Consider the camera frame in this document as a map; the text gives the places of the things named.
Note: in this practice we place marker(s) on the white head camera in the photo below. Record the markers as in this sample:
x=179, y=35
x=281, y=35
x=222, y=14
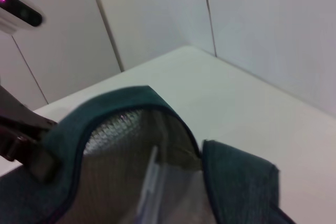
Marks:
x=15, y=11

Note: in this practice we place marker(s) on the dark green lunch bag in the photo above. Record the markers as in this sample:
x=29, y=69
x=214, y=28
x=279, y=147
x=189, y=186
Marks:
x=105, y=103

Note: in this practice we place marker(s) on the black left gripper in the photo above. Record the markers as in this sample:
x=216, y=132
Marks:
x=21, y=119

